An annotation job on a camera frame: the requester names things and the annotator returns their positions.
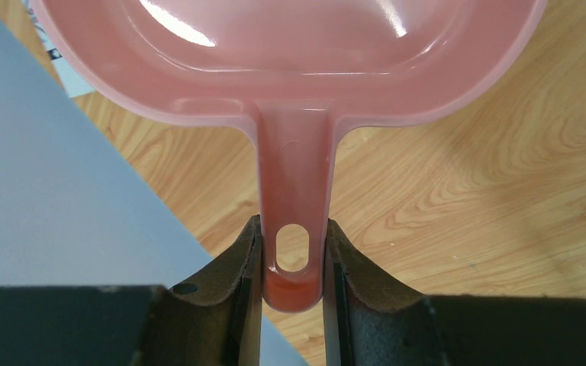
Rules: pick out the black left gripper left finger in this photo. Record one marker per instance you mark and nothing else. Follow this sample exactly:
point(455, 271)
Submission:
point(212, 317)

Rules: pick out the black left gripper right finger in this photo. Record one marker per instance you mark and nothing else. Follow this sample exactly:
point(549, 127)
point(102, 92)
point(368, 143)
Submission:
point(371, 318)

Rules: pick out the pink dustpan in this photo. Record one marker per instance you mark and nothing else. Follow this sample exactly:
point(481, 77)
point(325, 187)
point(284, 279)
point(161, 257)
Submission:
point(295, 77)

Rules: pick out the patterned white placemat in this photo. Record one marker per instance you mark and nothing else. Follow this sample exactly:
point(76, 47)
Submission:
point(73, 84)

